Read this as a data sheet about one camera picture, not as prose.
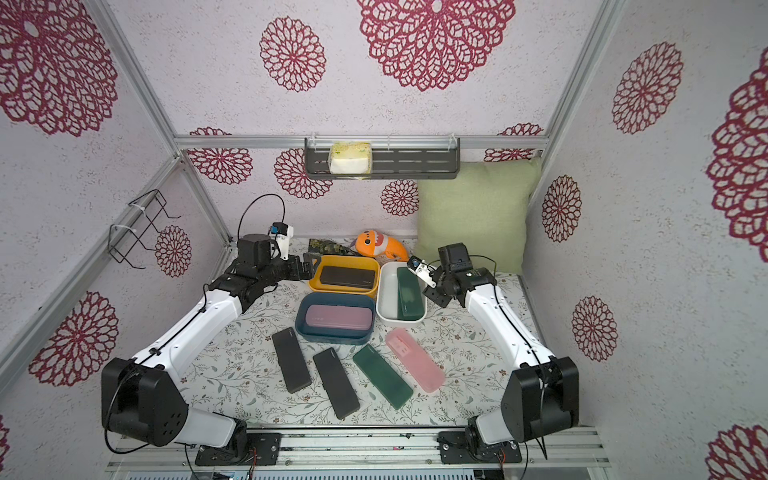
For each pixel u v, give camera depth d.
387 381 0.84
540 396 0.43
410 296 0.99
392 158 0.92
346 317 0.95
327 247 1.13
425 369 0.88
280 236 0.72
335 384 0.84
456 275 0.64
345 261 1.11
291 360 0.88
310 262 0.76
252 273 0.62
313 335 0.95
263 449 0.73
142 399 0.41
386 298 1.01
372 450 0.75
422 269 0.74
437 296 0.76
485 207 0.97
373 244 1.09
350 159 0.90
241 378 0.85
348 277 1.09
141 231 0.79
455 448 0.73
